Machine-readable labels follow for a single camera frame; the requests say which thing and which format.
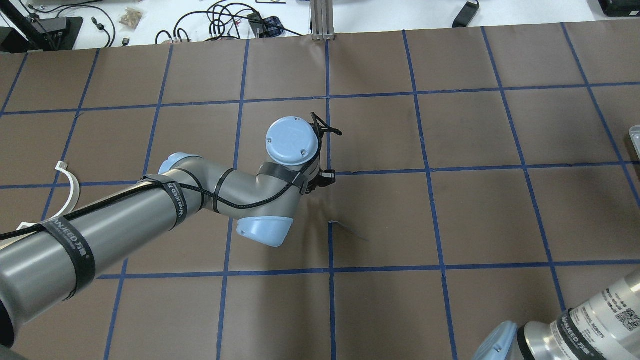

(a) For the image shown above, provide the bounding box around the black power adapter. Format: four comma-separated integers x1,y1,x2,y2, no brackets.
451,0,480,28

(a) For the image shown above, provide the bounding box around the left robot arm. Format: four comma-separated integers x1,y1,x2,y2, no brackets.
0,112,343,348

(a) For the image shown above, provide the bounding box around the aluminium frame post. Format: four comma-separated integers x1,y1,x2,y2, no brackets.
310,0,336,41

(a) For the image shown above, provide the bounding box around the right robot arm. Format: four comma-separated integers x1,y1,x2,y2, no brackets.
473,269,640,360

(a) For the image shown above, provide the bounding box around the black braided cable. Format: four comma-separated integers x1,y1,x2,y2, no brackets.
0,112,344,240

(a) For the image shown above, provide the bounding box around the white curved plastic part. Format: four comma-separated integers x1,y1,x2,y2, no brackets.
50,161,82,218

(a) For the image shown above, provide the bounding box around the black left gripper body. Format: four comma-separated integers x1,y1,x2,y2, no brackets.
302,165,337,196

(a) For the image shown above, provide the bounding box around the ribbed metal tray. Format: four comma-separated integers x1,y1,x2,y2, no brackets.
628,125,640,158

